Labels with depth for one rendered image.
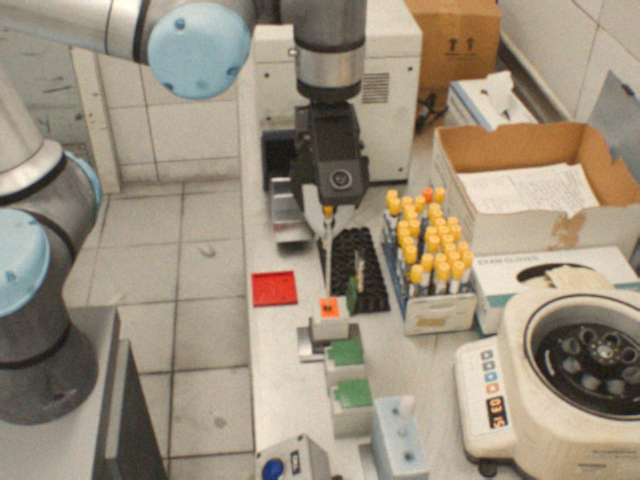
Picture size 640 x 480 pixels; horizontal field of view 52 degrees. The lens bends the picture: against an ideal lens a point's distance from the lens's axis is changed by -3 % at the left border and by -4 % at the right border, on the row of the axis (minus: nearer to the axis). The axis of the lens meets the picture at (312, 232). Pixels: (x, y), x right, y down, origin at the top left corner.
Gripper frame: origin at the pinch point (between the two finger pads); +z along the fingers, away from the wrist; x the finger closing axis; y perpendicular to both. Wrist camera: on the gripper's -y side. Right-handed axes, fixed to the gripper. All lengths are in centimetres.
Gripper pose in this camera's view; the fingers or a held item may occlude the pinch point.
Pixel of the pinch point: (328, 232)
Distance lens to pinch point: 83.3
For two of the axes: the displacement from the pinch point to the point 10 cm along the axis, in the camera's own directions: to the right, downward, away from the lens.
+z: 0.0, 7.7, 6.4
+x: -10.0, 0.6, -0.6
